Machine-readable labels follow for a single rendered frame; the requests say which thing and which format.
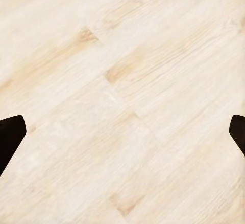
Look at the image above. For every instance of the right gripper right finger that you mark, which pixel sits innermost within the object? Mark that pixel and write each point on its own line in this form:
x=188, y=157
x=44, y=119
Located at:
x=237, y=131

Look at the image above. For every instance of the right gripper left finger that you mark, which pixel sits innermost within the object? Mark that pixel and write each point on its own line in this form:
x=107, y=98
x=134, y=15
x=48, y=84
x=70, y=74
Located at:
x=12, y=132

